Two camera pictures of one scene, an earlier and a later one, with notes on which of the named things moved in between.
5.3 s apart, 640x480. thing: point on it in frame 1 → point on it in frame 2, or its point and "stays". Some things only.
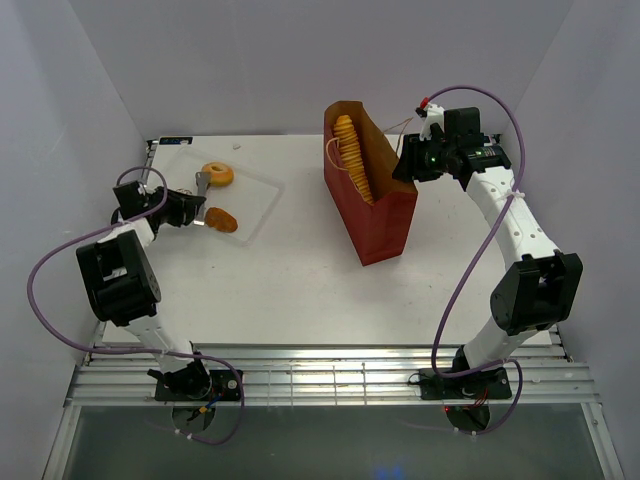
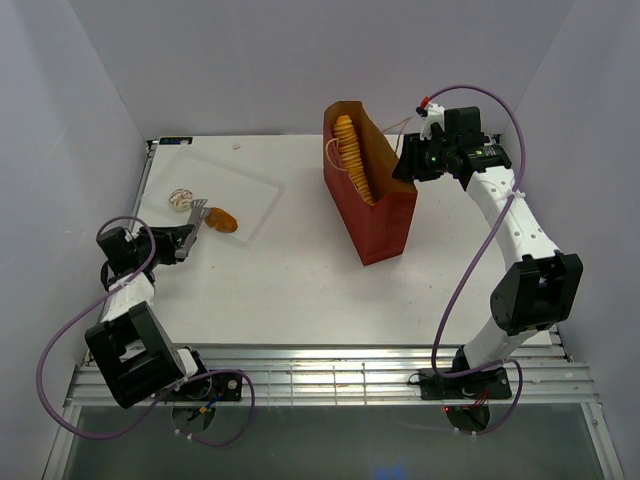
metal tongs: (203, 180) → (196, 218)
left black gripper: (183, 206) → (167, 237)
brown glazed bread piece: (221, 220) stays
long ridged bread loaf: (352, 155) stays
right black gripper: (409, 167) stays
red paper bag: (376, 207) stays
